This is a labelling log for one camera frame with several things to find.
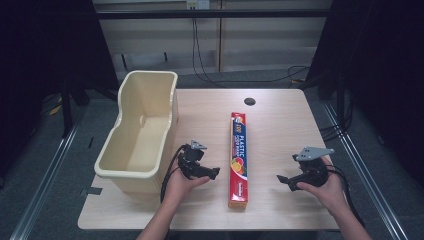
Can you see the metal floor rail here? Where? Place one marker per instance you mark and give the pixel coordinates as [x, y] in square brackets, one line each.
[43, 183]
[363, 170]

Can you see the person's left hand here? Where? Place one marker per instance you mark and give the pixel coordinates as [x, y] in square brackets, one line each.
[180, 188]

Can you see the person's right hand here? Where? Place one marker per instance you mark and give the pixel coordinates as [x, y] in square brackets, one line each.
[328, 191]

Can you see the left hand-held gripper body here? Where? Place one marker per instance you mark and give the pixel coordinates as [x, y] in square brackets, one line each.
[190, 162]

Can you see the black metal stand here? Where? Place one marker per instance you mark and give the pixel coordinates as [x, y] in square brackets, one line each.
[66, 110]

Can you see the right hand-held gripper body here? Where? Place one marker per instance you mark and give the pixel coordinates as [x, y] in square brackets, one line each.
[313, 166]

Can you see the white wall socket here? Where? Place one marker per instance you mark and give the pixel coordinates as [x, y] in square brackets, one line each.
[198, 4]

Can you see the dark curtain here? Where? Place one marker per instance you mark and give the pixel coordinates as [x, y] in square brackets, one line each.
[43, 66]
[383, 73]

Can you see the cream plastic storage bin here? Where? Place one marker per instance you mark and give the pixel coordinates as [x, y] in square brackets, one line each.
[146, 133]

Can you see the black horizontal metal bar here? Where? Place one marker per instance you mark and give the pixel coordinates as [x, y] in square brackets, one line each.
[213, 13]

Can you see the red plastic wrap box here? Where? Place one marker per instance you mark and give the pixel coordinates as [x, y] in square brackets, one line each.
[239, 156]

